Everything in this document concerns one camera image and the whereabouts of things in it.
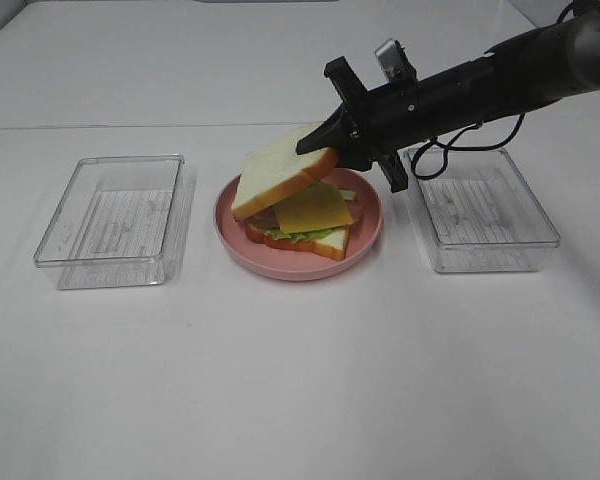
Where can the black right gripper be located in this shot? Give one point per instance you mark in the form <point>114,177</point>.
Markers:
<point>368,127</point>

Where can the bread slice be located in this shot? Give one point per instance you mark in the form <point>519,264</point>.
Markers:
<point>330,245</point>
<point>276,171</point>

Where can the yellow cheese slice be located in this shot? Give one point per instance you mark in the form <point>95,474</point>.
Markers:
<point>319,206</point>

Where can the pink bacon strip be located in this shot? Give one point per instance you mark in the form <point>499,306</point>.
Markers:
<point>267,218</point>

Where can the green lettuce leaf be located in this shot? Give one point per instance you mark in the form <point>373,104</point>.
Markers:
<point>321,213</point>

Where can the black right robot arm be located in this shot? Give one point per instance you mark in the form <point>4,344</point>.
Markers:
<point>522,74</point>

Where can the pink round plate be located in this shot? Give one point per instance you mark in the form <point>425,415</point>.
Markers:
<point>293,265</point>

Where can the right clear plastic tray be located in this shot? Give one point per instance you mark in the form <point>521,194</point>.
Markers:
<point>480,216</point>

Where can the clear plastic tray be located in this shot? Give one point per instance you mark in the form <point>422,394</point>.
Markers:
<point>121,222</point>
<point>480,216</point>

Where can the left clear plastic tray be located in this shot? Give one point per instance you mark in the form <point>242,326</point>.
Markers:
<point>121,222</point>

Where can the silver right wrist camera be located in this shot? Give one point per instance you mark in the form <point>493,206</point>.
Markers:
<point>394,63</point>

